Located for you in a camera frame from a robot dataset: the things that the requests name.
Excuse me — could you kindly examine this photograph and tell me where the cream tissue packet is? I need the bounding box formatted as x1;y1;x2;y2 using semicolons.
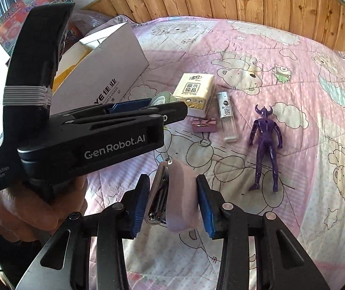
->
172;73;216;118

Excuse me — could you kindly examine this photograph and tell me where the purple toy figure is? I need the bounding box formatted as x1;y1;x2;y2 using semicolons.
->
249;104;284;193

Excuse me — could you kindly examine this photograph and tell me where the pink printed blanket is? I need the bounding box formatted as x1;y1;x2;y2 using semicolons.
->
18;14;345;290

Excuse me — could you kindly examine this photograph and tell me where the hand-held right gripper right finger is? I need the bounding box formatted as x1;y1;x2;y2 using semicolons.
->
196;174;333;290

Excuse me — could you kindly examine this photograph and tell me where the white clear lighter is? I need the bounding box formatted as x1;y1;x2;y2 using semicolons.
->
216;92;239;143

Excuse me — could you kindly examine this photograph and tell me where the washing machine toy box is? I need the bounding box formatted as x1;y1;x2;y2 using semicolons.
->
0;0;74;56

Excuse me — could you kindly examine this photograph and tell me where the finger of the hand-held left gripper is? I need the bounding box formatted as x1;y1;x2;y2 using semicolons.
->
69;97;158;116
51;101;189;125

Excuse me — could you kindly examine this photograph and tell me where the pink stapler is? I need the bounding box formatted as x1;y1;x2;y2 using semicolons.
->
144;157;199;234

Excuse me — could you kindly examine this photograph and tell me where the wooden headboard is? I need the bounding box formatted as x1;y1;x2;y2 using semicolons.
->
83;0;345;73

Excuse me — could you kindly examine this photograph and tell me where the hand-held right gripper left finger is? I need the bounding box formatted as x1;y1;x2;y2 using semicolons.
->
15;174;152;290

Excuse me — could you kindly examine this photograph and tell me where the white cardboard box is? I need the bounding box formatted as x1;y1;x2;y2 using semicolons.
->
52;22;150;118

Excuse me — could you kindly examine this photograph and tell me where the pink binder clip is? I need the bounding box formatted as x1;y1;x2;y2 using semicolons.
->
192;118;217;147

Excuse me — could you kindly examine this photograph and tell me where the clear tape roll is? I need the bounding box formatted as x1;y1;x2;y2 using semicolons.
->
151;91;176;108

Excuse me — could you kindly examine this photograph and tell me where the person's left hand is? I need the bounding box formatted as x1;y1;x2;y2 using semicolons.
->
0;175;88;243

